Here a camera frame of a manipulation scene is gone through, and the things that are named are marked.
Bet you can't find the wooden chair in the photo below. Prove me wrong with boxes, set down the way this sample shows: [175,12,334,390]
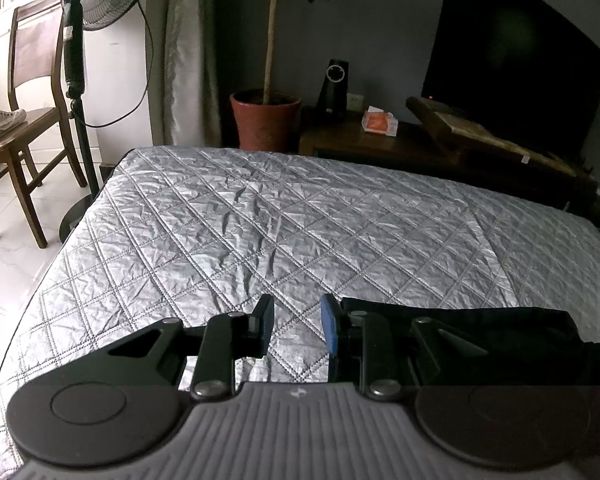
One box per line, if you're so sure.
[0,0,88,250]

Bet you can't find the tall green potted tree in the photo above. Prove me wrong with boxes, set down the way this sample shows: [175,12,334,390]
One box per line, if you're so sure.
[205,0,331,106]

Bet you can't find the black tower speaker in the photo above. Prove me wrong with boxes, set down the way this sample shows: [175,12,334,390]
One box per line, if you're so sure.
[316,59,351,122]

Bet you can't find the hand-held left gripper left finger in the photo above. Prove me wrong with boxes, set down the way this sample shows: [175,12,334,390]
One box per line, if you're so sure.
[80,294,276,402]

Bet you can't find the wooden television bench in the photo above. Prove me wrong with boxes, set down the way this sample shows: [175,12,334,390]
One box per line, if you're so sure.
[406,96,600,211]

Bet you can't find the pale curtain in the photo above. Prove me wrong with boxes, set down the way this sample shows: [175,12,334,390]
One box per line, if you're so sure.
[147,0,226,148]

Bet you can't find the black standing fan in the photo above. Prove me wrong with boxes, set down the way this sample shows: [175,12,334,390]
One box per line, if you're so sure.
[55,0,161,243]

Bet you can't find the grey quilted bedspread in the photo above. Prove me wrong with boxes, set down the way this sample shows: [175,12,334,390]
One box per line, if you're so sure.
[0,145,600,461]

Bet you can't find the black flat television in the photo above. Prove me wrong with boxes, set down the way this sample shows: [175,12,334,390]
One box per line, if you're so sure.
[421,0,600,158]

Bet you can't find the black jacket with orange lining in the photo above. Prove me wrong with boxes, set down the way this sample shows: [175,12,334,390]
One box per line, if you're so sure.
[339,296,600,396]

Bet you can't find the black fan cable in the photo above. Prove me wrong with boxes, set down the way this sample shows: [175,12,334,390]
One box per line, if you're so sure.
[85,0,154,128]

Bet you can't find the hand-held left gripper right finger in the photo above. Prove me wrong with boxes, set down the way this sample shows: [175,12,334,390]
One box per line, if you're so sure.
[320,294,511,402]

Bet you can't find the orange tissue box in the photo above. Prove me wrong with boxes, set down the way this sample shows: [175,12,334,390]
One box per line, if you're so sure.
[361,106,398,137]

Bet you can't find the white sneaker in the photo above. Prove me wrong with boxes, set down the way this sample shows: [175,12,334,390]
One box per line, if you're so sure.
[0,108,28,135]

